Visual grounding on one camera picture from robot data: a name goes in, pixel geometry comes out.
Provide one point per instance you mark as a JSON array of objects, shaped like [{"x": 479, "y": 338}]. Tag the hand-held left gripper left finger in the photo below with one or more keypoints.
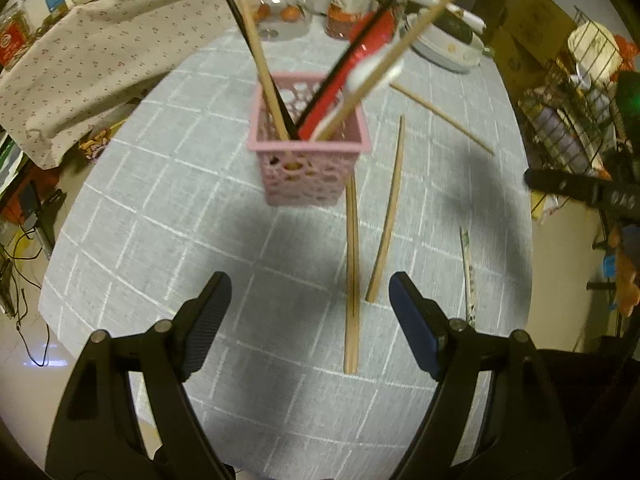
[{"x": 210, "y": 310}]

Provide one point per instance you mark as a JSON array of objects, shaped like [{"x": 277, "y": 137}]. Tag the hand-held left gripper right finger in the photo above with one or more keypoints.
[{"x": 415, "y": 320}]

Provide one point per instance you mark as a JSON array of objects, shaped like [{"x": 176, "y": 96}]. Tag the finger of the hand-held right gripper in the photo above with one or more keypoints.
[{"x": 560, "y": 184}]

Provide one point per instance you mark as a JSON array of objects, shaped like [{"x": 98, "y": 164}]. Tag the pink perforated basket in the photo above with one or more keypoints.
[{"x": 310, "y": 175}]

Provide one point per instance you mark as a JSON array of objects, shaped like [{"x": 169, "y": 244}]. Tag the wooden chopstick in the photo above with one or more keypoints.
[
  {"x": 260, "y": 55},
  {"x": 386, "y": 220},
  {"x": 440, "y": 115},
  {"x": 352, "y": 260},
  {"x": 400, "y": 45}
]

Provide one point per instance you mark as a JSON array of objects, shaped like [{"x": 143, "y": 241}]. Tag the white spoon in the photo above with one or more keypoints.
[{"x": 372, "y": 72}]

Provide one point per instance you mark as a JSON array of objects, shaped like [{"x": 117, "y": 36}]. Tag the red plastic spoon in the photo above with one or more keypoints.
[{"x": 350, "y": 75}]

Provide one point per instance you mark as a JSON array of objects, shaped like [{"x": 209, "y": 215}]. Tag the black chopstick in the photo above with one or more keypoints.
[
  {"x": 240, "y": 15},
  {"x": 360, "y": 42}
]

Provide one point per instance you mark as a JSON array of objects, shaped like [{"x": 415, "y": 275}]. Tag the paper wrapped chopstick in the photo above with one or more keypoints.
[{"x": 467, "y": 270}]

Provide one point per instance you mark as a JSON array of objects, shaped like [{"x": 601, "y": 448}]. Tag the orange soft item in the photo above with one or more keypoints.
[{"x": 627, "y": 270}]

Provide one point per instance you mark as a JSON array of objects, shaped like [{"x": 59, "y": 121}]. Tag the cardboard box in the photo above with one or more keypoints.
[{"x": 530, "y": 25}]

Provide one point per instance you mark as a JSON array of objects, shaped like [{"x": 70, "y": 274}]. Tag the dark green squash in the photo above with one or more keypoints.
[{"x": 454, "y": 26}]

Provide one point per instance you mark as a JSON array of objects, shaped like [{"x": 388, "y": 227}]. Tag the snack packet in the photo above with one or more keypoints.
[{"x": 100, "y": 135}]

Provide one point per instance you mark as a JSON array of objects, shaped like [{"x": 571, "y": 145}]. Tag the glass jar with red contents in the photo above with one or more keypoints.
[{"x": 345, "y": 5}]

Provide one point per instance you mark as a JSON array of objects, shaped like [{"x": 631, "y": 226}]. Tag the floral cloth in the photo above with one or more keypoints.
[{"x": 100, "y": 50}]

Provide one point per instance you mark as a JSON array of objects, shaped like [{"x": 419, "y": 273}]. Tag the clear glass jar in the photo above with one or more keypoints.
[{"x": 280, "y": 10}]

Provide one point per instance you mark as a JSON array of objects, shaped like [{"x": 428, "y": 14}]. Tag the red label jar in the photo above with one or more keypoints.
[{"x": 12, "y": 40}]

